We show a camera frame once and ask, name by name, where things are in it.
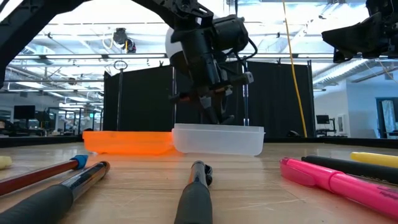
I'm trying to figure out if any yellow highlighter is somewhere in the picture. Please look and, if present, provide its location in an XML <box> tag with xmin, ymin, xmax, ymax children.
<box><xmin>350</xmin><ymin>151</ymin><xmax>398</xmax><ymax>169</ymax></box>

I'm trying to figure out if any black curtain partition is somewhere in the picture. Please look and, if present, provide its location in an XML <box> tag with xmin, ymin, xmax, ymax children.
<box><xmin>103</xmin><ymin>60</ymin><xmax>315</xmax><ymax>139</ymax></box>

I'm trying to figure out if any metal partition pole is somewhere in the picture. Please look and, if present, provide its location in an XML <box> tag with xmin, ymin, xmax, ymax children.
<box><xmin>241</xmin><ymin>55</ymin><xmax>250</xmax><ymax>127</ymax></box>

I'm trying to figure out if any brown pencil with blue cap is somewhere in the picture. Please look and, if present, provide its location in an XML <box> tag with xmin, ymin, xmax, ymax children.
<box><xmin>0</xmin><ymin>154</ymin><xmax>90</xmax><ymax>197</ymax></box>

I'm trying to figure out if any dark framed door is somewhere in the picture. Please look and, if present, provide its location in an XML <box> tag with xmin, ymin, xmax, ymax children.
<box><xmin>375</xmin><ymin>97</ymin><xmax>398</xmax><ymax>139</ymax></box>

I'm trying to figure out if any chrome pen with black grip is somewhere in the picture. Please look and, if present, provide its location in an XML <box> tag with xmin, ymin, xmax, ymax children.
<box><xmin>0</xmin><ymin>161</ymin><xmax>111</xmax><ymax>224</ymax></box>

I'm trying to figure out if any stand pole with ring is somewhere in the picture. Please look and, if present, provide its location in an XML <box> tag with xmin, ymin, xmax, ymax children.
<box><xmin>113</xmin><ymin>60</ymin><xmax>128</xmax><ymax>131</ymax></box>

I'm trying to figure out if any yellow hanging cable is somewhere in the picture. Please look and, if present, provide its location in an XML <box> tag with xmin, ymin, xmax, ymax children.
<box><xmin>281</xmin><ymin>0</ymin><xmax>308</xmax><ymax>138</ymax></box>

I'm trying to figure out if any black pen with grey grip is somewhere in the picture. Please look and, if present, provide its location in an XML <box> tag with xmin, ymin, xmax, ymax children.
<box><xmin>174</xmin><ymin>160</ymin><xmax>214</xmax><ymax>224</ymax></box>

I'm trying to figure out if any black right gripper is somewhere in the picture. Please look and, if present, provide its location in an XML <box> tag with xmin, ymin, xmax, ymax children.
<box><xmin>322</xmin><ymin>9</ymin><xmax>398</xmax><ymax>63</ymax></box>

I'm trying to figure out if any clear plastic supply box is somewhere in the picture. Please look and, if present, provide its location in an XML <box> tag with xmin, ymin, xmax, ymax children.
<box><xmin>172</xmin><ymin>123</ymin><xmax>266</xmax><ymax>157</ymax></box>

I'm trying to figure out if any pale yellow eraser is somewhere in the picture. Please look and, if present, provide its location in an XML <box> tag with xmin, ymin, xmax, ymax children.
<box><xmin>0</xmin><ymin>155</ymin><xmax>13</xmax><ymax>170</ymax></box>

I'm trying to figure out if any black ceiling-hung device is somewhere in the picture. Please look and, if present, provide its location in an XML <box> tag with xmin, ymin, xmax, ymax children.
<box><xmin>112</xmin><ymin>27</ymin><xmax>137</xmax><ymax>54</ymax></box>

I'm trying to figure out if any orange plastic case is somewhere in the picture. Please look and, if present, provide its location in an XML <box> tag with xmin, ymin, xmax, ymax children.
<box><xmin>82</xmin><ymin>130</ymin><xmax>175</xmax><ymax>156</ymax></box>

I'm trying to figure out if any slim black pen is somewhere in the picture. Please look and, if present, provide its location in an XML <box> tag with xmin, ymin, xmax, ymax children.
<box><xmin>301</xmin><ymin>155</ymin><xmax>398</xmax><ymax>185</ymax></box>

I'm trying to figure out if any pink highlighter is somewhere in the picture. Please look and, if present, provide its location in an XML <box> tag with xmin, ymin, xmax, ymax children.
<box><xmin>279</xmin><ymin>157</ymin><xmax>398</xmax><ymax>220</ymax></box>

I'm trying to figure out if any white globe table lamp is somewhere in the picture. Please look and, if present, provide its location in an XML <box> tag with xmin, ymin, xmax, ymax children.
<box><xmin>164</xmin><ymin>27</ymin><xmax>190</xmax><ymax>75</ymax></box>

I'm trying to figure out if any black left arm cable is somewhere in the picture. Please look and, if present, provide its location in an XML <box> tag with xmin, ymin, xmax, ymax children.
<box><xmin>246</xmin><ymin>36</ymin><xmax>259</xmax><ymax>62</ymax></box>

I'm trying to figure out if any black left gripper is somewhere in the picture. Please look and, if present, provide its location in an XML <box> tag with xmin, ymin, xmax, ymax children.
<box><xmin>169</xmin><ymin>14</ymin><xmax>254</xmax><ymax>125</ymax></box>

